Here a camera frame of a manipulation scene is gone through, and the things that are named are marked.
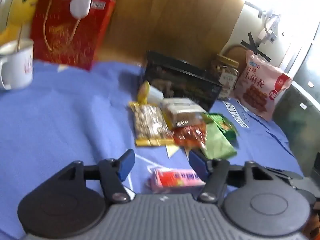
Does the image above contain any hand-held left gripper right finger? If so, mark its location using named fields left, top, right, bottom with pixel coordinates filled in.
left=189, top=150, right=274, bottom=204

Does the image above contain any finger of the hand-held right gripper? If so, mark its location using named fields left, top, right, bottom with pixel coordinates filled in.
left=265, top=167, right=304, bottom=181

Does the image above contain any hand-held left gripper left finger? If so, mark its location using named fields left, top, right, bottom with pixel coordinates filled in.
left=50, top=149, right=136, bottom=204

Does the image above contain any pink wafer packet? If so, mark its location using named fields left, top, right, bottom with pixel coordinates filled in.
left=149, top=167, right=206, bottom=193

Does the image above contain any light green packet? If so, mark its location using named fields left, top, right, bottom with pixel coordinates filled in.
left=199, top=123, right=238, bottom=160

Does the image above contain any red snack packet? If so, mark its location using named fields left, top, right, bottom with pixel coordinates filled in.
left=172, top=124, right=207, bottom=148

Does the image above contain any dark green packet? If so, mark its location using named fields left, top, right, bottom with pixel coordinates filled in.
left=208, top=113, right=238, bottom=143

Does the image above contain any gold-edged nut packet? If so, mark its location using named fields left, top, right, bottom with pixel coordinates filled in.
left=128, top=101, right=175, bottom=147

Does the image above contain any clear packet of brown biscuits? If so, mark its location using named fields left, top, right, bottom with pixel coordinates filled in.
left=161, top=97, right=207, bottom=128

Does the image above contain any dark green panel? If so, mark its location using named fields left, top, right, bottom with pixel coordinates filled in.
left=272, top=80, right=320, bottom=157

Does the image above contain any blue printed cloth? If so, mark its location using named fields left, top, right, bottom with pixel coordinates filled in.
left=0, top=60, right=305, bottom=240

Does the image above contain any small yellow packet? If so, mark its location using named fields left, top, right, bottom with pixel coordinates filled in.
left=137, top=81, right=151, bottom=105

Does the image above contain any small white packet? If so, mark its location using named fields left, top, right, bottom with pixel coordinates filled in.
left=148, top=86, right=165, bottom=103

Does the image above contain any black box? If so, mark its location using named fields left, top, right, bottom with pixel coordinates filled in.
left=143, top=50, right=223, bottom=112

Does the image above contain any clear jar with tan lid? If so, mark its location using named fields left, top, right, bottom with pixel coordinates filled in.
left=209, top=54, right=240, bottom=101

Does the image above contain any pink snack bag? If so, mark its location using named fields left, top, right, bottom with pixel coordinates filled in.
left=234, top=50, right=293, bottom=122

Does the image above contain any red gift bag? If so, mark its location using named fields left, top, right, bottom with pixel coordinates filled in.
left=29, top=0, right=117, bottom=72

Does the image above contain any white mug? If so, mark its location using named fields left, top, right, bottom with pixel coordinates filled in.
left=0, top=38, right=35, bottom=91

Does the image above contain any white power strip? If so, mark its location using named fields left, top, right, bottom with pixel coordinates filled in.
left=257, top=12, right=281, bottom=43

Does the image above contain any wooden headboard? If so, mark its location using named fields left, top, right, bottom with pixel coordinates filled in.
left=94, top=0, right=247, bottom=67

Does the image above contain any yellow plush toy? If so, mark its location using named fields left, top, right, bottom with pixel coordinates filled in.
left=0, top=0, right=41, bottom=46

